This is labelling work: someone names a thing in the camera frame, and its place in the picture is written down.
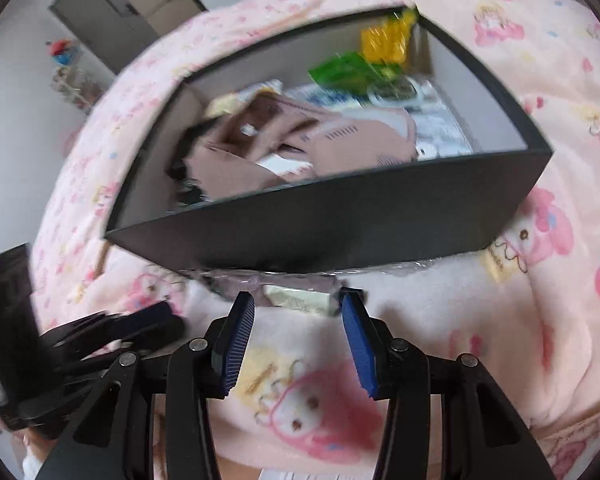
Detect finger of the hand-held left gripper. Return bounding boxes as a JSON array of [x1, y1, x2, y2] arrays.
[[55, 316, 187, 368], [40, 300, 177, 347]]

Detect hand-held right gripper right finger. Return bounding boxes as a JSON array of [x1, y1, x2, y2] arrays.
[[339, 287, 556, 480]]

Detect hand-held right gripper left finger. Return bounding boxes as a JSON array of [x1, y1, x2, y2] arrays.
[[35, 290, 257, 480]]

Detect clear snack packet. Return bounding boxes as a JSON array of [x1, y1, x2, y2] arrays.
[[190, 262, 463, 318]]

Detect black cardboard box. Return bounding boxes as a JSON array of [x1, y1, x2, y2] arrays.
[[104, 4, 554, 275]]

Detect yellow green candy packet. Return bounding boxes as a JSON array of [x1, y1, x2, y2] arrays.
[[359, 6, 422, 67]]

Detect brown paper packets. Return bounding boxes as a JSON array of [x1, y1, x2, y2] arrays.
[[186, 94, 417, 202]]

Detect white blue printed packets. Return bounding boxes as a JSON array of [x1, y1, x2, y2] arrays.
[[284, 79, 483, 162]]

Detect pink printed blanket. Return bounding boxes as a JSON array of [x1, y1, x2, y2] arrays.
[[27, 0, 600, 480]]

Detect red blue toy figure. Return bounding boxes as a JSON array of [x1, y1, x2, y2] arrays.
[[46, 39, 84, 67]]

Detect green snack packet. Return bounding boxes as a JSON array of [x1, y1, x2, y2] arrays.
[[307, 51, 383, 92]]

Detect dark grey wardrobe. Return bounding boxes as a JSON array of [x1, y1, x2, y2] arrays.
[[49, 0, 162, 75]]

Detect cardboard box on cabinet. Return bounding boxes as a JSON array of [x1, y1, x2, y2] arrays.
[[121, 0, 209, 37]]

